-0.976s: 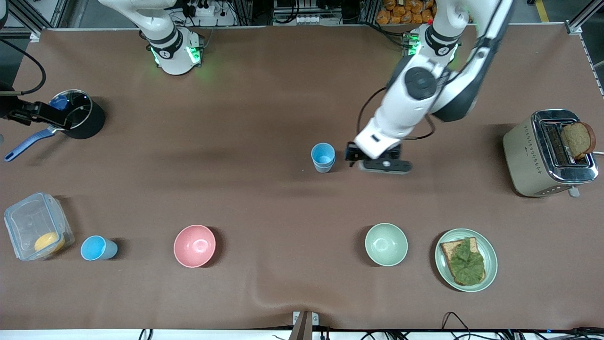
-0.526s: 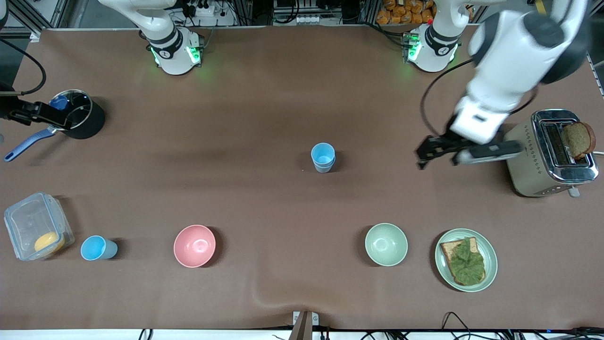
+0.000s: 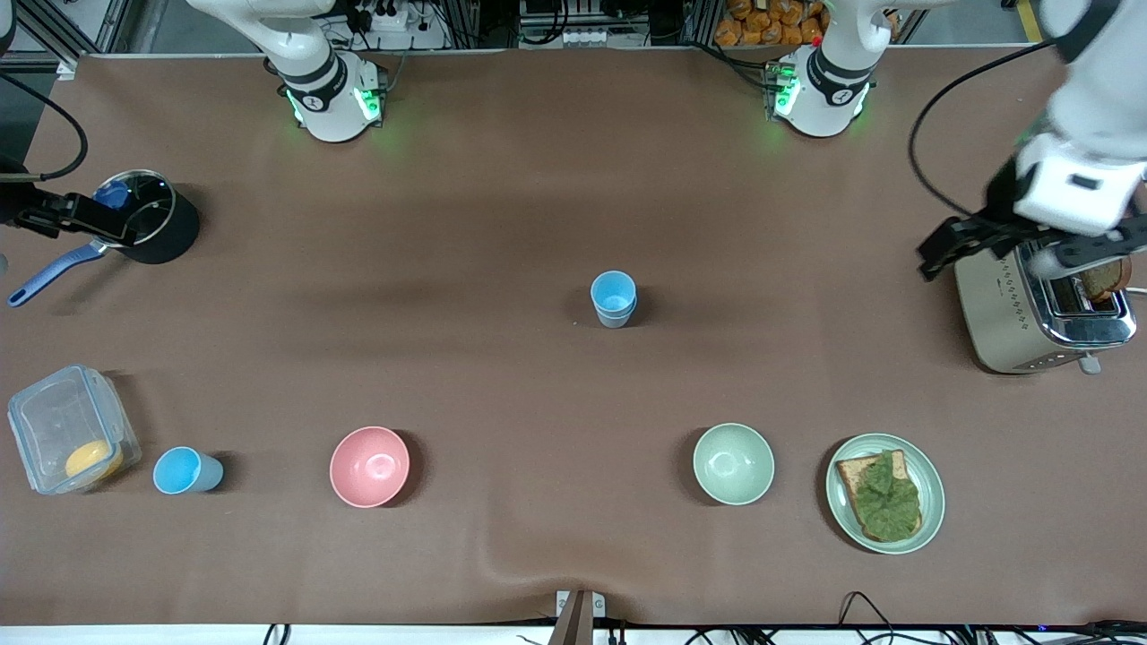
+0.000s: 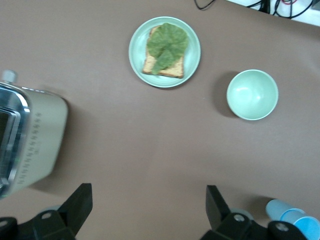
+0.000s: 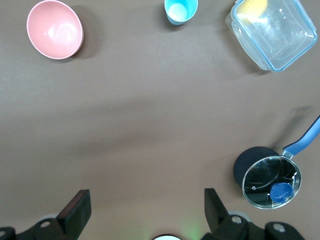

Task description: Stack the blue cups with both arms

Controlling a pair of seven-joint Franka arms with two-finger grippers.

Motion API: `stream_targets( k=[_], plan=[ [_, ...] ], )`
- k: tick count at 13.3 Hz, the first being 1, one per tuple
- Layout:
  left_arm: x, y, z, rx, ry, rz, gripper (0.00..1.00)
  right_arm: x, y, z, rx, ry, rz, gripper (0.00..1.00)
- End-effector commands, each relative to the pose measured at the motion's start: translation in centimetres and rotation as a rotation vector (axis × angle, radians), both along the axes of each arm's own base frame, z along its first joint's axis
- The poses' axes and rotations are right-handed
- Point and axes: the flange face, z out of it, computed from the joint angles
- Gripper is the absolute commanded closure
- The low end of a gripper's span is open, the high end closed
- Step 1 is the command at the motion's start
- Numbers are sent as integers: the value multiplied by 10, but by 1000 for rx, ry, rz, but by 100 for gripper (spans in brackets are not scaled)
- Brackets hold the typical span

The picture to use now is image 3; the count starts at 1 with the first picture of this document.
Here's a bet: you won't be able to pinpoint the glass lid blue knob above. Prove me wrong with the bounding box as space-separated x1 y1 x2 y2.
90 170 176 249

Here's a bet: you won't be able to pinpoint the beige chrome toaster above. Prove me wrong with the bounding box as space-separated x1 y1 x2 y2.
954 242 1139 375

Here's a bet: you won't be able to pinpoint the brown toast slice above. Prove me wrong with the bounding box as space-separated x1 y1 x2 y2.
1080 260 1133 304

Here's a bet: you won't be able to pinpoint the clear plastic food container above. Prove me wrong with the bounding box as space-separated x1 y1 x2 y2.
7 364 142 495

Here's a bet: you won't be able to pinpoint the pale green plate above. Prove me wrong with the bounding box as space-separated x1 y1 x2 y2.
825 434 946 555

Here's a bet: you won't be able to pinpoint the brown bread slice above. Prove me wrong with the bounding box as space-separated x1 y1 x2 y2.
836 450 924 544

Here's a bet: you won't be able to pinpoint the green lettuce leaf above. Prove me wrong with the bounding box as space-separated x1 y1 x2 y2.
851 451 922 541

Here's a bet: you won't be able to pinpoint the orange snack bags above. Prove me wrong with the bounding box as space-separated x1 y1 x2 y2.
714 0 830 47

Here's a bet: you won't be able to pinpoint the pale green bowl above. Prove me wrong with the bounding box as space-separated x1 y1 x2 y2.
693 423 776 507

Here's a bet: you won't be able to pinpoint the pink bowl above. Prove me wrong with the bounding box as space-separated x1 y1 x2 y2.
329 426 411 509

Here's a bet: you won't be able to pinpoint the black pot blue handle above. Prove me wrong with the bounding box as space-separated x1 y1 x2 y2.
8 169 201 309

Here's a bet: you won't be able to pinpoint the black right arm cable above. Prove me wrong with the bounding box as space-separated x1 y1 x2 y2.
0 73 89 180

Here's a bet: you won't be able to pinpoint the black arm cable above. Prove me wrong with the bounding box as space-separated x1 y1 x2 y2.
908 38 1058 220
0 73 89 180

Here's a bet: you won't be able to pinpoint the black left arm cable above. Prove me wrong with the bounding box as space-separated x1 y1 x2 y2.
908 38 1058 220

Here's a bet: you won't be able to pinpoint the black looped floor cable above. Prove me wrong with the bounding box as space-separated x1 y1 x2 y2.
838 591 899 645

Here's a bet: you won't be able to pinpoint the metal table bracket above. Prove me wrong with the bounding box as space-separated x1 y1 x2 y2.
556 589 607 645

